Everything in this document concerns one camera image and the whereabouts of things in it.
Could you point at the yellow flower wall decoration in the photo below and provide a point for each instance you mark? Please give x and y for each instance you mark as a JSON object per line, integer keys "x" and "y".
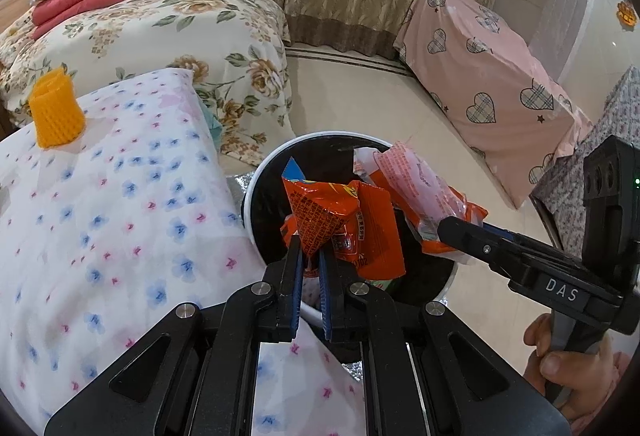
{"x": 626, "y": 13}

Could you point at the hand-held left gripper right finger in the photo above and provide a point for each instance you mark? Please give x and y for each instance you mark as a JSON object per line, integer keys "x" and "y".
{"x": 325, "y": 296}

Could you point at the person's right hand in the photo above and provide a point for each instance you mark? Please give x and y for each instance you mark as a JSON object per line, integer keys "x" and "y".
{"x": 575, "y": 376}

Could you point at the orange foam fruit net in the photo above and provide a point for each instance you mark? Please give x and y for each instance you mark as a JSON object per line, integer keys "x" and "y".
{"x": 55, "y": 111}

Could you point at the black bin with white rim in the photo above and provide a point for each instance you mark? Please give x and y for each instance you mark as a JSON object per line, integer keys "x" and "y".
{"x": 270, "y": 196}

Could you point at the teal cloth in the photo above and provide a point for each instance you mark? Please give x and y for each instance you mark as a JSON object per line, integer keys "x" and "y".
{"x": 212, "y": 126}

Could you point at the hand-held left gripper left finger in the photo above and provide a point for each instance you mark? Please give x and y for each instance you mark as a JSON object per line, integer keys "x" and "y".
{"x": 298, "y": 286}

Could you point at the pink heart print cover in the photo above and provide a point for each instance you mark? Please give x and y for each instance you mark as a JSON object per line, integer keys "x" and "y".
{"x": 480, "y": 66}

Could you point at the pink snack packet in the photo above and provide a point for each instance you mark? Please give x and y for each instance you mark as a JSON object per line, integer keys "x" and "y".
{"x": 415, "y": 186}

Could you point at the white flower print blanket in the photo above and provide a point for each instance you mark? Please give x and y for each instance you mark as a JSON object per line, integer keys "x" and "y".
{"x": 125, "y": 216}

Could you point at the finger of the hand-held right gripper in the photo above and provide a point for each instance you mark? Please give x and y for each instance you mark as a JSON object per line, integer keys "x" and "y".
{"x": 475, "y": 243}
{"x": 525, "y": 246}

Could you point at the floral bed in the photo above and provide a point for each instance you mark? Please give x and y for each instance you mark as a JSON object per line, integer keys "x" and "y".
{"x": 175, "y": 36}

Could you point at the grey floral cloth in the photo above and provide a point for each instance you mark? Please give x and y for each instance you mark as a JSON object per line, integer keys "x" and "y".
{"x": 620, "y": 116}

